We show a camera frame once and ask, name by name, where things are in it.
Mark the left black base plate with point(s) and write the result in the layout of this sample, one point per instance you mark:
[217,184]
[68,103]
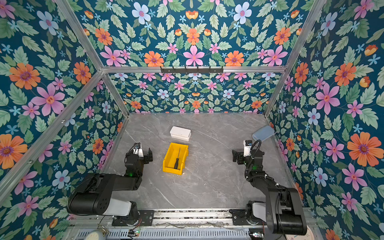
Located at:
[141,218]

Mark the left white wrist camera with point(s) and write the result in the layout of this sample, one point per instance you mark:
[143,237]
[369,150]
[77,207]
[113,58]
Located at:
[137,150]

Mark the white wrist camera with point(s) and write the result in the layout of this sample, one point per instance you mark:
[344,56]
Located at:
[137,150]
[247,147]

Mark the grey blue flat box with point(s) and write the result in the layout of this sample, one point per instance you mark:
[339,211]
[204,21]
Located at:
[263,133]

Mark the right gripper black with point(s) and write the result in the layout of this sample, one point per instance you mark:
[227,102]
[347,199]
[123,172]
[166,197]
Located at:
[236,157]

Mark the white perforated cable duct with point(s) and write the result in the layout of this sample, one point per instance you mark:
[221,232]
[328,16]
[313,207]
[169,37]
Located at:
[178,234]

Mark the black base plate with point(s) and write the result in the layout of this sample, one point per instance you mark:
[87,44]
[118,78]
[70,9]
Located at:
[141,218]
[242,217]

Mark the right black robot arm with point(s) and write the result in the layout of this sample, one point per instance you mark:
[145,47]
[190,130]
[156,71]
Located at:
[282,210]

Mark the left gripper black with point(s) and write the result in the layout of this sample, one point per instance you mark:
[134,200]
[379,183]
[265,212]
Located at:
[144,160]

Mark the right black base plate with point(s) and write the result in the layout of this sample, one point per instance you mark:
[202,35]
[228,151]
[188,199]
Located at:
[242,217]

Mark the black hook rail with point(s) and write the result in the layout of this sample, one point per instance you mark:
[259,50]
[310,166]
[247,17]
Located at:
[191,70]

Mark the white rectangular box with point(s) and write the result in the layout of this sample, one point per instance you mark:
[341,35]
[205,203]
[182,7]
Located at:
[180,133]

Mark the black handled screwdriver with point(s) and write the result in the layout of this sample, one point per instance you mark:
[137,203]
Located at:
[177,160]

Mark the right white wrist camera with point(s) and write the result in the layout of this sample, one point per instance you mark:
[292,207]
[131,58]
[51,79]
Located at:
[247,147]

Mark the beige round object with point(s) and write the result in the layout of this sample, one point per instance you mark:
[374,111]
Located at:
[95,235]

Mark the white analog clock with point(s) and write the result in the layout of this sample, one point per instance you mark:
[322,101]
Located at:
[307,236]

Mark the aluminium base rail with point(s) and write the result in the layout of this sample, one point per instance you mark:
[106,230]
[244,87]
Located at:
[169,218]

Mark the yellow plastic bin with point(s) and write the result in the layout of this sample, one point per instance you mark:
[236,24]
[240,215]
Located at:
[170,158]

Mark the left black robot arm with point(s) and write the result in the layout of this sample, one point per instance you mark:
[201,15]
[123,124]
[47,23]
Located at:
[94,195]

